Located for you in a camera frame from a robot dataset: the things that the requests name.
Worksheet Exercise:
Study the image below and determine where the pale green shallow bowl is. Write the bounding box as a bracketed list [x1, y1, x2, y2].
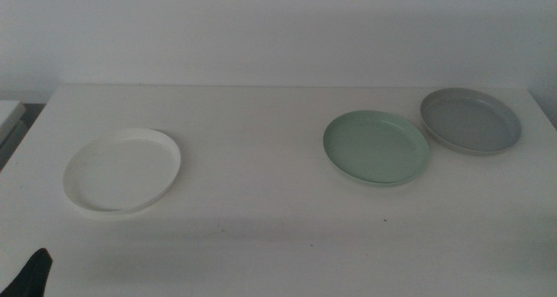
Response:
[322, 110, 432, 187]

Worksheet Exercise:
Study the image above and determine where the white shallow bowl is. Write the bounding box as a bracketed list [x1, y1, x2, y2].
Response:
[62, 127, 182, 214]

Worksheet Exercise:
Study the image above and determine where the grey shallow bowl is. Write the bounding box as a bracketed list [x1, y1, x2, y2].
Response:
[419, 86, 522, 156]

